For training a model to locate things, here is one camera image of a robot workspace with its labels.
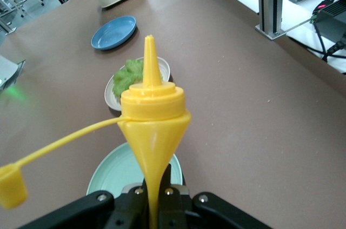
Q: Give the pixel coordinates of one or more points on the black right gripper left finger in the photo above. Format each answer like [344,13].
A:
[127,210]

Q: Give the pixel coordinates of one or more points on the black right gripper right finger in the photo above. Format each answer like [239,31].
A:
[173,210]

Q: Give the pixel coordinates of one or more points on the yellow squeeze bottle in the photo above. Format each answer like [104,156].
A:
[152,104]

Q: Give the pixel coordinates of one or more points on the green lettuce leaf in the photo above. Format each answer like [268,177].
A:
[128,75]

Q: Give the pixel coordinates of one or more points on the mint green plate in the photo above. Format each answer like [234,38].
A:
[113,167]

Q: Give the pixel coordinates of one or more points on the beige plate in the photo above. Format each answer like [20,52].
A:
[165,69]

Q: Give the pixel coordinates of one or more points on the blue plate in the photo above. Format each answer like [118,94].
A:
[113,33]

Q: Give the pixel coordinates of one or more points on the black box with red light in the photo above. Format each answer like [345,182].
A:
[333,18]

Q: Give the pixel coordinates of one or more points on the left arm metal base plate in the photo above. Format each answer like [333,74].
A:
[9,71]

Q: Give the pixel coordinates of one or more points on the aluminium frame post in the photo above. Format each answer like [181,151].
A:
[270,2]

